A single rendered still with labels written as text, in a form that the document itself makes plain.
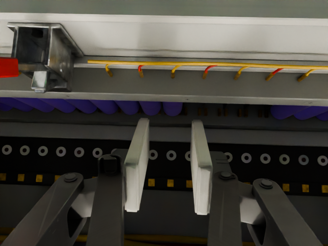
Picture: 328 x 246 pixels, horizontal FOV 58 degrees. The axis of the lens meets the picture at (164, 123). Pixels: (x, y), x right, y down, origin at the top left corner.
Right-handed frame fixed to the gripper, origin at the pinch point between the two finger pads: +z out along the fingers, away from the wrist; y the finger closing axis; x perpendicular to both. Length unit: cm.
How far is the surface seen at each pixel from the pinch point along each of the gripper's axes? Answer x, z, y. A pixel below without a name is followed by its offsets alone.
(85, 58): 5.8, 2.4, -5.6
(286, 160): -6.2, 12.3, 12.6
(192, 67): 5.4, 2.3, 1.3
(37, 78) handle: 5.2, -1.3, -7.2
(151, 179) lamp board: -8.3, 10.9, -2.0
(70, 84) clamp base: 4.4, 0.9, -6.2
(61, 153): -6.2, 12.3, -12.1
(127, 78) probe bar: 4.6, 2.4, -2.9
